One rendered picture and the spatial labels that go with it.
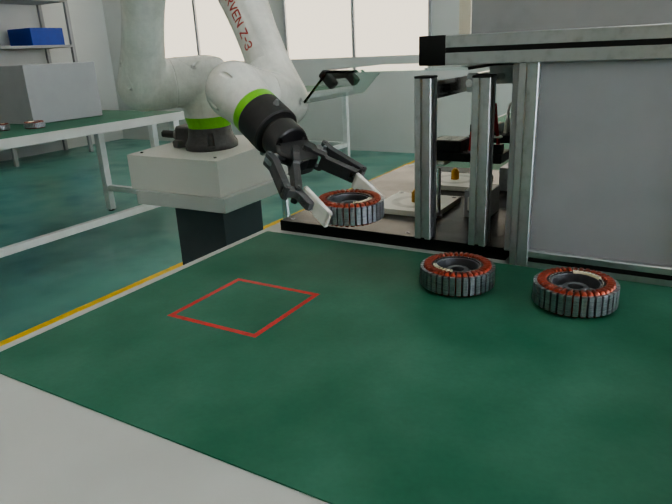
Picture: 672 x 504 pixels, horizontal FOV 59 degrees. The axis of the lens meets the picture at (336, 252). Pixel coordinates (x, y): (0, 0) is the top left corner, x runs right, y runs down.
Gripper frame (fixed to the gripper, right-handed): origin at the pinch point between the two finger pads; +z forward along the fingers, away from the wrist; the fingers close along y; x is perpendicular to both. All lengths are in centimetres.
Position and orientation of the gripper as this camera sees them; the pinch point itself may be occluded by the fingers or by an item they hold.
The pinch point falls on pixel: (348, 204)
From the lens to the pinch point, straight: 97.9
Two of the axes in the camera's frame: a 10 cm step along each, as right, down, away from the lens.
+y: -7.3, 2.6, -6.3
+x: 3.0, -7.1, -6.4
